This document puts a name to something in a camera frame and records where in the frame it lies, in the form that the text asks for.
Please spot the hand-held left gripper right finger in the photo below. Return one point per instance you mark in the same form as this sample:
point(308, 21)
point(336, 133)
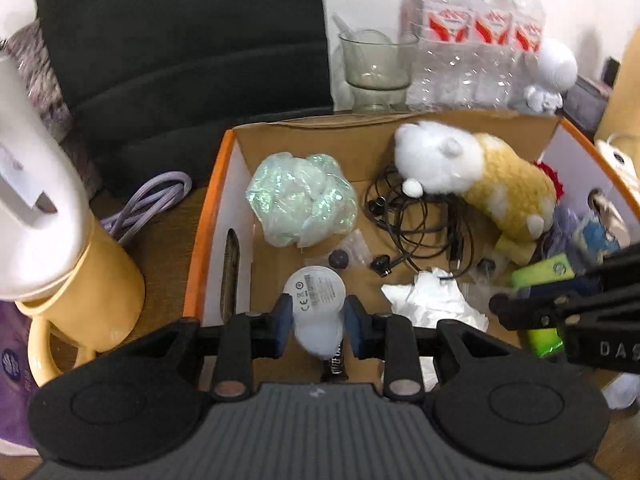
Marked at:
point(356, 326)

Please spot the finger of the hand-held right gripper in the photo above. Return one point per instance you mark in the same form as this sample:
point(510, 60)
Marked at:
point(540, 310)
point(620, 262)

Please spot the black paper bag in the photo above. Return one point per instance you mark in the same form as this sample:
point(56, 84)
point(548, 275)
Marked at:
point(175, 35)

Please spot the green wet wipes pack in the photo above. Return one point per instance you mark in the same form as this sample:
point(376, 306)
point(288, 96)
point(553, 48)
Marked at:
point(542, 270)

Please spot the white and yellow plush toy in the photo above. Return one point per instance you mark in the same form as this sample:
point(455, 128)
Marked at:
point(505, 185)

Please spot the iridescent plastic bag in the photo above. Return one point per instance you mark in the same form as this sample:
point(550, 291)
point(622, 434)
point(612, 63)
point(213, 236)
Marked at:
point(300, 195)

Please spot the clear plastic spoon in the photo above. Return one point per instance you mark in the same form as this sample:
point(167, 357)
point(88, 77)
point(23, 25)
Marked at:
point(341, 22)

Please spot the white tissue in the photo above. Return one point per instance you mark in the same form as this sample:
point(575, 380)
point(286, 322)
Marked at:
point(435, 300)

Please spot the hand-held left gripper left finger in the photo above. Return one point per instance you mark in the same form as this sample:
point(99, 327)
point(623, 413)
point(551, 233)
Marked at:
point(282, 321)

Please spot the purple tissue box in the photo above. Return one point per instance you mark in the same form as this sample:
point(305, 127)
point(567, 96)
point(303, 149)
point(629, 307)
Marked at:
point(12, 385)

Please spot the red and orange cardboard box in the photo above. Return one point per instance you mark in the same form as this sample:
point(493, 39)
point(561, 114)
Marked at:
point(300, 140)

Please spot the small grey box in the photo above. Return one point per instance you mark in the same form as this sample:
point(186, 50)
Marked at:
point(585, 102)

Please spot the grey fuzzy cloth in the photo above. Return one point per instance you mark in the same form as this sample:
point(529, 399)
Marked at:
point(45, 85)

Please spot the clear glass cup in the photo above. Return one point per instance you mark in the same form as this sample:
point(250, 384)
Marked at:
point(375, 75)

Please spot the white detergent bottle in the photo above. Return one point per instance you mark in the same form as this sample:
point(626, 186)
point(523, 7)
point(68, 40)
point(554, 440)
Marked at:
point(35, 210)

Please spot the white round case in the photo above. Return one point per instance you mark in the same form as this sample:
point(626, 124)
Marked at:
point(315, 295)

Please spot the red fabric rose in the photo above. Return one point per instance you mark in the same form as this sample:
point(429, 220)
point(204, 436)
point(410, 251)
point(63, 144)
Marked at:
point(552, 177)

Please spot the blue and yellow toy figure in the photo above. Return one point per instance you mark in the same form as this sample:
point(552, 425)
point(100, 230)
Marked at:
point(600, 237)

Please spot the yellow mug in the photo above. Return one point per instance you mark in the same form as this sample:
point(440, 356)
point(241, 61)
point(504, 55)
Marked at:
point(100, 285)

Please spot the yellow thermos jug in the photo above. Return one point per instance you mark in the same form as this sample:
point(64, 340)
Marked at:
point(627, 95)

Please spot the small clear packet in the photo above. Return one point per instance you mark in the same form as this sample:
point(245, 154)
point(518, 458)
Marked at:
point(487, 266)
point(340, 258)

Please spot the clear water bottle red label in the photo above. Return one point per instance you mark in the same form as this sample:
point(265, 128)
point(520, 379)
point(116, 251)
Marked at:
point(435, 60)
point(527, 20)
point(490, 60)

